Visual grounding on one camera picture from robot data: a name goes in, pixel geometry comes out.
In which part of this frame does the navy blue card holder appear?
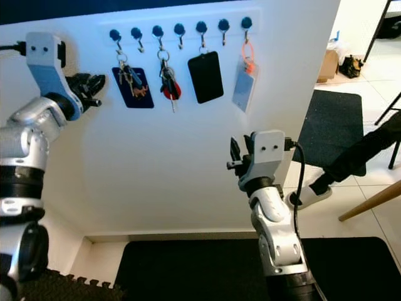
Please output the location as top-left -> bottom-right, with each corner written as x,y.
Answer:
111,66 -> 155,110

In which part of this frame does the silver key bunch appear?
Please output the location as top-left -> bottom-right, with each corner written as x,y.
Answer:
115,53 -> 148,100

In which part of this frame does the dark blue knob hook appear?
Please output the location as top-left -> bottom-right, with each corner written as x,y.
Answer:
240,16 -> 255,44
195,20 -> 210,50
108,28 -> 123,55
173,23 -> 188,50
130,26 -> 145,53
217,18 -> 232,46
151,24 -> 166,51

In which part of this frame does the clear card holder orange loop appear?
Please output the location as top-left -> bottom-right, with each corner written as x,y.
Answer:
231,40 -> 259,114

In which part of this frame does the key bunch with red tag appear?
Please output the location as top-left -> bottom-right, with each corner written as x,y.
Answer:
158,50 -> 183,114

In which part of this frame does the black card holder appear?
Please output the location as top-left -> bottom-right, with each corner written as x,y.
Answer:
187,51 -> 225,105

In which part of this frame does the dark grey rug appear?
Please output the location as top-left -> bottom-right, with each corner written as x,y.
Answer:
291,89 -> 368,178

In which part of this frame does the black floor mat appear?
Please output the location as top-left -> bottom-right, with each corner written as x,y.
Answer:
113,236 -> 401,301

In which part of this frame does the brown cardboard box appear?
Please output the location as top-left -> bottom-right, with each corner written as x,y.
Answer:
316,49 -> 341,84

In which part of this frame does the person in grey shirt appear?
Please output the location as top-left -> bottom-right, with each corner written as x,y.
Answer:
284,120 -> 401,211

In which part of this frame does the small black bag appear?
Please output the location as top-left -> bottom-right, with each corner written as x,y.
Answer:
338,55 -> 363,80

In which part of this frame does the white plastic bag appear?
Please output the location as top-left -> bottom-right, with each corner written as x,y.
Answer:
325,36 -> 343,52

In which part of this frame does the wooden table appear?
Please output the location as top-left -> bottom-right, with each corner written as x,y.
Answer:
338,180 -> 401,223

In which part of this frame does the black chair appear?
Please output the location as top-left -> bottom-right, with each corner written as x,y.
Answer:
374,90 -> 401,171

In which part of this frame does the dark foam puzzle mat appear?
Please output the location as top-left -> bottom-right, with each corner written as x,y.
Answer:
19,269 -> 120,301

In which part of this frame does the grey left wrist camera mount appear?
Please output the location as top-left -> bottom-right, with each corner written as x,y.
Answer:
24,31 -> 68,105

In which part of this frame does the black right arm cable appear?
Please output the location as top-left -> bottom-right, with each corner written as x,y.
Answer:
284,140 -> 309,253

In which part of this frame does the white wall hook rail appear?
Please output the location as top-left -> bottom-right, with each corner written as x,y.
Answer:
98,7 -> 263,45

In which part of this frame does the black door frame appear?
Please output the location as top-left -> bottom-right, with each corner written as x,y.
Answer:
360,0 -> 393,64

